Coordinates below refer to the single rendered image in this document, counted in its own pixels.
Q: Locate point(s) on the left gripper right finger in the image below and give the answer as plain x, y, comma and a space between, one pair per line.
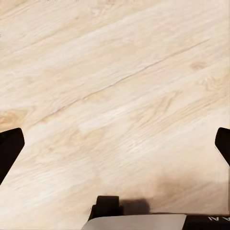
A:
222, 142

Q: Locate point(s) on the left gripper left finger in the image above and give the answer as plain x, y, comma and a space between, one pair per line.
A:
11, 144

